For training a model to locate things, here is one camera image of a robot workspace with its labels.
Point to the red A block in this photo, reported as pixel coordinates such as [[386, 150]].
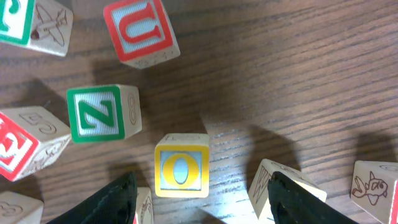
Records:
[[144, 207]]

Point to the red I block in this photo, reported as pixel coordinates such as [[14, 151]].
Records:
[[374, 189]]

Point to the green J block left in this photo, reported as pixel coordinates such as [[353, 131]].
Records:
[[41, 25]]

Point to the red E block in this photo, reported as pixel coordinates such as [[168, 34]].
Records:
[[32, 138]]

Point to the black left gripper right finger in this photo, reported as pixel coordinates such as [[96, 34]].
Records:
[[292, 204]]

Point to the yellow block inner left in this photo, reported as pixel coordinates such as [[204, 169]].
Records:
[[20, 209]]

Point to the yellow O block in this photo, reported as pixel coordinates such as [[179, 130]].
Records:
[[182, 165]]

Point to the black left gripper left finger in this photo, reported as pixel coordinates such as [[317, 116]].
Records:
[[114, 203]]

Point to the red U block left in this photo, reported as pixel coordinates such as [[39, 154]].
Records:
[[141, 32]]

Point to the green Z block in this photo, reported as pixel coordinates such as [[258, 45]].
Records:
[[104, 113]]

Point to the yellow W block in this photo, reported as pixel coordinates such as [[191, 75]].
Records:
[[258, 191]]

